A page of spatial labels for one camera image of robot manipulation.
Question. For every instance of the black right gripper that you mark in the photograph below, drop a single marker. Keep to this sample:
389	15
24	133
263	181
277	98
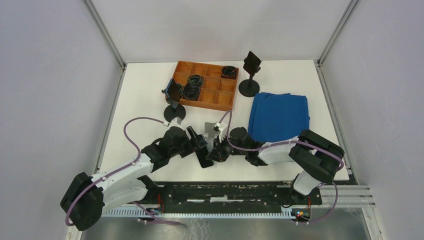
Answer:
217	153

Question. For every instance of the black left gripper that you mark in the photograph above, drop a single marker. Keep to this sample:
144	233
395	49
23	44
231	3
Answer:
192	143

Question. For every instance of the black phone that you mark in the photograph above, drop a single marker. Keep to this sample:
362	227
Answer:
173	92
252	63
201	155

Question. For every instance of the silver metal phone stand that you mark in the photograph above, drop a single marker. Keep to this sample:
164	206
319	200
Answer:
209	130

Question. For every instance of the black phone stand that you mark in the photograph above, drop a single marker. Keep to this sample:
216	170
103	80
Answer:
249	87
172	112

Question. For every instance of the blue cloth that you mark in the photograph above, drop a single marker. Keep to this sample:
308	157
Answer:
278	117

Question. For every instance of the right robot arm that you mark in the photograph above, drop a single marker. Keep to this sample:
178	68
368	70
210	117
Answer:
319	158

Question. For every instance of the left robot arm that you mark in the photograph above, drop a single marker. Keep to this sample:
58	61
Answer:
89	196

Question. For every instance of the rolled tie front centre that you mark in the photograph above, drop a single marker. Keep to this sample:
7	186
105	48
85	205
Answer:
191	92

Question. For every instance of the rolled tie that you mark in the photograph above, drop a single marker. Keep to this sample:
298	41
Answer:
191	92
229	72
195	80

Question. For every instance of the wooden compartment tray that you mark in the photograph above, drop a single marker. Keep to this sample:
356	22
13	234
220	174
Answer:
216	93

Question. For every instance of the rolled tie centre top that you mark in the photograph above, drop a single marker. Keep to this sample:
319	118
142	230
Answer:
195	80

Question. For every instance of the rolled tie back right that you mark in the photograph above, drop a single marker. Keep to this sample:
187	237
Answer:
229	72

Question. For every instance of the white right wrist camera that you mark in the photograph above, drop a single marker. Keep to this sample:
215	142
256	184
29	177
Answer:
219	130

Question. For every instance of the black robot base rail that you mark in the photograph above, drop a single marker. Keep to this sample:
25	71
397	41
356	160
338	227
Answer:
230	197

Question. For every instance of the white toothed cable duct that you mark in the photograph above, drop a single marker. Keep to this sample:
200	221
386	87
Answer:
131	211

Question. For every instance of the aluminium frame post left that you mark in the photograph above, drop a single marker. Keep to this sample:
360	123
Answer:
92	10

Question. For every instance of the aluminium frame post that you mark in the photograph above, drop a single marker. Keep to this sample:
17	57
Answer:
92	10
338	30

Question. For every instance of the aluminium frame post right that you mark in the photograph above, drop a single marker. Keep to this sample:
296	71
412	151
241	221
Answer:
338	30

